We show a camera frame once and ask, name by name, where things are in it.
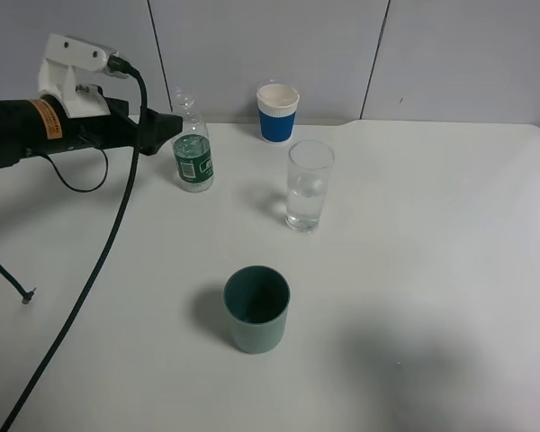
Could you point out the white cup with blue sleeve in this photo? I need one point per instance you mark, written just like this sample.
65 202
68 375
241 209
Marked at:
277 105

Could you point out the green plastic cup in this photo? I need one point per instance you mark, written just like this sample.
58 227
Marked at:
257 298

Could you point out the tall clear drinking glass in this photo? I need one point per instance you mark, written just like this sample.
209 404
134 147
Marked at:
310 164

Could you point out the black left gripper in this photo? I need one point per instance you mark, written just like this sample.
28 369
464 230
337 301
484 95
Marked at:
51 131

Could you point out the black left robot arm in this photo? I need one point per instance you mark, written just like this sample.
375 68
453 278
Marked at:
13 132

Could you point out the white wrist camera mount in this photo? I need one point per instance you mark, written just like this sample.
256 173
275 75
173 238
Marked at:
65 60

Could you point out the clear bottle with green label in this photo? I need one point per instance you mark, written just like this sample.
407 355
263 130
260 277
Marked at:
192 147

